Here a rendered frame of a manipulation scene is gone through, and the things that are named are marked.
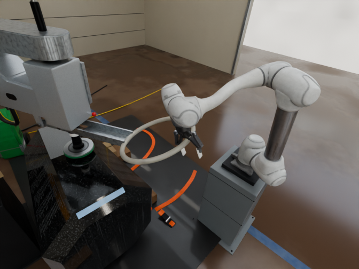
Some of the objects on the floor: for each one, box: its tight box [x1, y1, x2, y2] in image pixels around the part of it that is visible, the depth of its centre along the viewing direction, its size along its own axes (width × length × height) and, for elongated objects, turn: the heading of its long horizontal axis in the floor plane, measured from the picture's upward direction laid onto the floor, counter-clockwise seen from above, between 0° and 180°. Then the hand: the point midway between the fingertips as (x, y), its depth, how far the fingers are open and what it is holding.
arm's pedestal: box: [192, 145, 268, 255], centre depth 186 cm, size 50×50×80 cm
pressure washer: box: [0, 107, 31, 159], centre depth 239 cm, size 35×35×87 cm
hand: (191, 152), depth 114 cm, fingers open, 11 cm apart
